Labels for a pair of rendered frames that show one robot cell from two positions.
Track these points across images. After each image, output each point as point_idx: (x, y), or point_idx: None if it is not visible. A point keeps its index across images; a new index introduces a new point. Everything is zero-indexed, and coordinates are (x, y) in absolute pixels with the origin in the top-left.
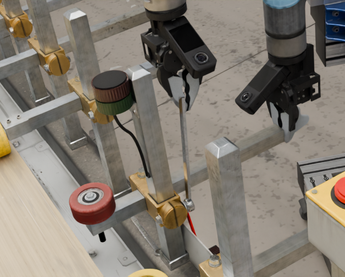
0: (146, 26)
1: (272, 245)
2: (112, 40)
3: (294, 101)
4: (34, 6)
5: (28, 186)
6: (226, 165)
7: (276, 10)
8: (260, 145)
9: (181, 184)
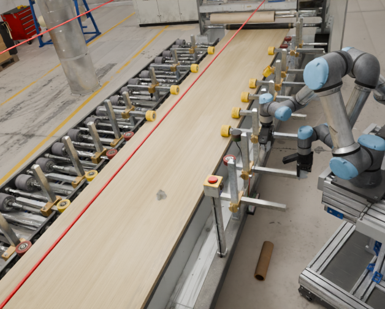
0: None
1: (331, 223)
2: (365, 116)
3: (299, 168)
4: None
5: (222, 147)
6: (229, 165)
7: (298, 138)
8: (286, 175)
9: (255, 170)
